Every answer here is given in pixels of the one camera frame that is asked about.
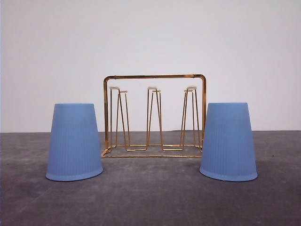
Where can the blue ribbed cup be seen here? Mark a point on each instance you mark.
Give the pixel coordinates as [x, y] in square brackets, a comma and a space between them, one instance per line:
[228, 149]
[74, 149]

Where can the gold wire cup rack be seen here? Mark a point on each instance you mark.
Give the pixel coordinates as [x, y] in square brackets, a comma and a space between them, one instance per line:
[154, 115]

